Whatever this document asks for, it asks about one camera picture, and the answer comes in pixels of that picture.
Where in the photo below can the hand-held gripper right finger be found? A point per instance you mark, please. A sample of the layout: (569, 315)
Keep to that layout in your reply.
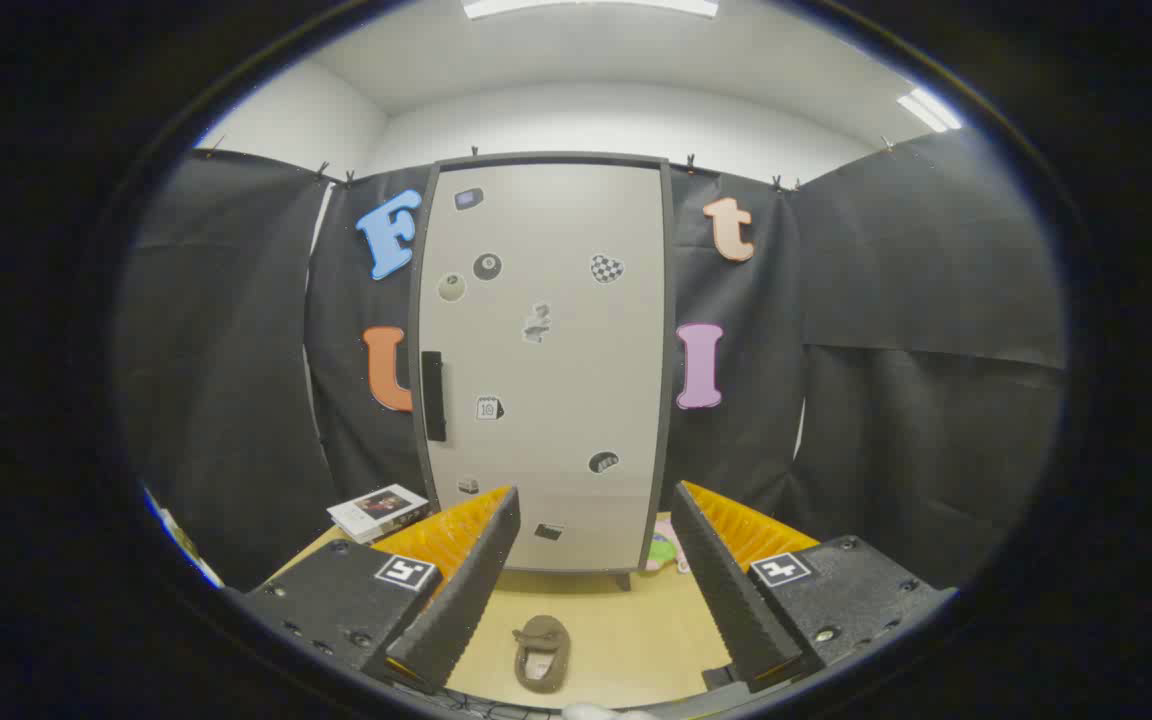
(726, 600)

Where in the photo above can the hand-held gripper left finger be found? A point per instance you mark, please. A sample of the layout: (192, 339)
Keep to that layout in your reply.
(466, 600)

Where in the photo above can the brown fuzzy shoe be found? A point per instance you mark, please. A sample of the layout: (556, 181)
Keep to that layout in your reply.
(541, 635)

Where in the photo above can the grey shoe cabinet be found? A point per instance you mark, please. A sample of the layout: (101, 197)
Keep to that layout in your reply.
(551, 158)

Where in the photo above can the pink and green plush toy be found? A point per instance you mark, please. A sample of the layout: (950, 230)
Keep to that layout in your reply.
(662, 550)

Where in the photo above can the white book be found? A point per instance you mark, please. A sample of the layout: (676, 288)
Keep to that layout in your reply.
(376, 512)

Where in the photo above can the black backdrop cloth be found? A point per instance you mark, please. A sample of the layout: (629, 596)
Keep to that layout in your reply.
(886, 300)

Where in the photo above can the short ceiling light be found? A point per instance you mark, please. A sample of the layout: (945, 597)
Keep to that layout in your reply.
(931, 110)

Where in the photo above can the long ceiling light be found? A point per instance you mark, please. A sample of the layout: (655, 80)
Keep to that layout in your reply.
(586, 6)

